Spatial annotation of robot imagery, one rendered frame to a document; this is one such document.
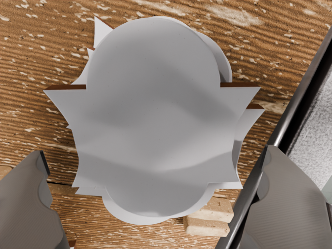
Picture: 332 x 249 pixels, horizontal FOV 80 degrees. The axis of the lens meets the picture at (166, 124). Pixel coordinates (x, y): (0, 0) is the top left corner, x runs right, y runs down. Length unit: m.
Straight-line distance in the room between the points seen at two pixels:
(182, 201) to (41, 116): 0.16
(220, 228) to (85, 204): 0.18
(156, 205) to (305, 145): 0.22
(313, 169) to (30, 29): 0.37
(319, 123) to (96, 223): 0.32
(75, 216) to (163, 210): 0.18
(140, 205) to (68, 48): 0.15
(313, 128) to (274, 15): 0.15
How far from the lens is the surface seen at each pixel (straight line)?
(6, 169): 0.29
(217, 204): 0.28
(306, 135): 0.31
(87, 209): 0.31
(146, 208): 0.17
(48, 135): 0.25
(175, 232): 0.34
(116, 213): 0.21
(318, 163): 0.35
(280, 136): 0.28
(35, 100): 0.23
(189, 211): 0.19
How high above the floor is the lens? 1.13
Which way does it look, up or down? 63 degrees down
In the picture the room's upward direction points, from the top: 175 degrees clockwise
